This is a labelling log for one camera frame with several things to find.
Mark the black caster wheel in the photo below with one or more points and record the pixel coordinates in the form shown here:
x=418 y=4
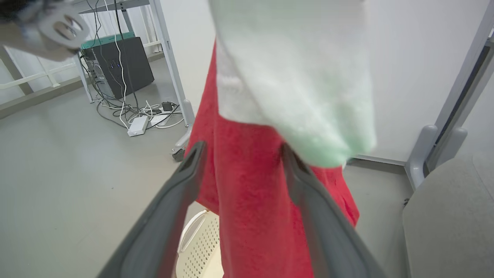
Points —
x=178 y=155

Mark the black computer tower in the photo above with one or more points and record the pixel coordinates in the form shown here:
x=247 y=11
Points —
x=123 y=67

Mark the grey partition foot with caster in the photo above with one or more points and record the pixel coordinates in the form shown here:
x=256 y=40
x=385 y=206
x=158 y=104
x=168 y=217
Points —
x=184 y=131

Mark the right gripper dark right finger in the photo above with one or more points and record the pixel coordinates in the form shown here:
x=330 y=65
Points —
x=328 y=227

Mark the cream perforated laundry basket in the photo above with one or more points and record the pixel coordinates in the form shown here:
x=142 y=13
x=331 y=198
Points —
x=200 y=247

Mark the teal box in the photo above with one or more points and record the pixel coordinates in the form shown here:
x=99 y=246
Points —
x=104 y=40

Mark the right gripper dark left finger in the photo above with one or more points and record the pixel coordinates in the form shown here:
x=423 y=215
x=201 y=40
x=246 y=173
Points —
x=166 y=216

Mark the grey fabric sofa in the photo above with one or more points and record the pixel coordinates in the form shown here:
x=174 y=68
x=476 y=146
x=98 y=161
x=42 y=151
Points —
x=451 y=220

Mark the white window railing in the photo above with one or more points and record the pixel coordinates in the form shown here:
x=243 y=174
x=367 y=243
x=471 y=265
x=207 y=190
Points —
x=23 y=80

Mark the narrow white partition panel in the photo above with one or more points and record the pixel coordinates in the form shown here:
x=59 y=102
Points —
x=482 y=123

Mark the wide white partition panel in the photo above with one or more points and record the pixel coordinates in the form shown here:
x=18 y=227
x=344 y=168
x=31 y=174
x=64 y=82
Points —
x=409 y=77

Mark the red and white garment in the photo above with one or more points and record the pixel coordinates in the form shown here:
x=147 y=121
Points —
x=251 y=200

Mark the small black plug adapter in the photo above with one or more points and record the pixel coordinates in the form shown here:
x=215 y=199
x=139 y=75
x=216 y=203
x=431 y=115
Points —
x=166 y=106

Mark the white power brick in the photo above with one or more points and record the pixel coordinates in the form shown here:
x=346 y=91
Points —
x=137 y=126

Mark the white power strip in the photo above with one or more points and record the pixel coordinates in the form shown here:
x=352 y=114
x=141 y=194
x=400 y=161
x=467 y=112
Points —
x=159 y=119

